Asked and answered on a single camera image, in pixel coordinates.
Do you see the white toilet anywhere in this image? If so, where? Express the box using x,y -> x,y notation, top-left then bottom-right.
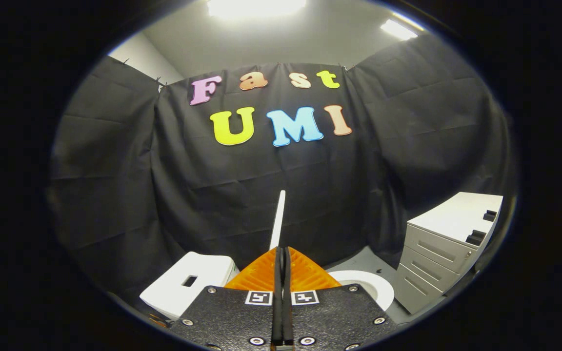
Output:
140,252 -> 395,322

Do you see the small ceiling light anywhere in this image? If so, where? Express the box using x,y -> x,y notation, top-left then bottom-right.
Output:
380,19 -> 418,40

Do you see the black backdrop cloth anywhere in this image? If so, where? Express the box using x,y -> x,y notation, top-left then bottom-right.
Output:
49,34 -> 518,303

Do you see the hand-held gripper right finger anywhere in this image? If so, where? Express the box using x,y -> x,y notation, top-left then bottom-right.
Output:
285,246 -> 398,349

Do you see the large ceiling light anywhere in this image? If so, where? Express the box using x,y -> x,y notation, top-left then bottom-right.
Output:
207,0 -> 307,18

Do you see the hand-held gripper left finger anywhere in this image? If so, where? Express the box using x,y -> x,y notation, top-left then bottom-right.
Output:
170,246 -> 284,349

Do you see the white drawer cabinet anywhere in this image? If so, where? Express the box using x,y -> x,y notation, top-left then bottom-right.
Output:
392,192 -> 503,315

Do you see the white toilet lid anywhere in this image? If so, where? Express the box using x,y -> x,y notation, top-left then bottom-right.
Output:
269,190 -> 286,252

